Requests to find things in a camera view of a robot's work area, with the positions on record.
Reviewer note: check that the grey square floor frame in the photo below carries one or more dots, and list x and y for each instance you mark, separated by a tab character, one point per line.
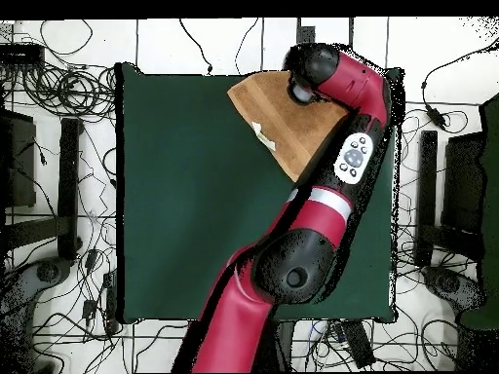
306	34

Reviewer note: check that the long black stand bar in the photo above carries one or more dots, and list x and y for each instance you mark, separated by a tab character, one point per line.
428	187
70	187

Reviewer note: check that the dark green fabric panel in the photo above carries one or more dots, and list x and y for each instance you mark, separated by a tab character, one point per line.
492	194

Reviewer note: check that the black flat box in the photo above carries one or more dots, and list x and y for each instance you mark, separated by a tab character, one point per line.
21	54

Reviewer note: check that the large black box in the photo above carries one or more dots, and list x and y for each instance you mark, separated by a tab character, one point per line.
17	159
464	183

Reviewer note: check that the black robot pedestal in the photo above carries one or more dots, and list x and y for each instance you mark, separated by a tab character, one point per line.
282	343

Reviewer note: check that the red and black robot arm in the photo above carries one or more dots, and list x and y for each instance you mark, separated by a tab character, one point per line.
323	218

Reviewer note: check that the black power strip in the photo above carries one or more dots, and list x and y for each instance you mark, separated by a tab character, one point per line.
358	344

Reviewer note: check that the dark green table cloth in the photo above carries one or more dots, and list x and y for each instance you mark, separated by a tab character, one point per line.
175	233

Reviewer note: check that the grey chair base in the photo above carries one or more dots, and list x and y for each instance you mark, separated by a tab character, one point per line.
46	272
448	282

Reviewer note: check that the tan terry towel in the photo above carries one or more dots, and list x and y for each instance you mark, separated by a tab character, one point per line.
273	105

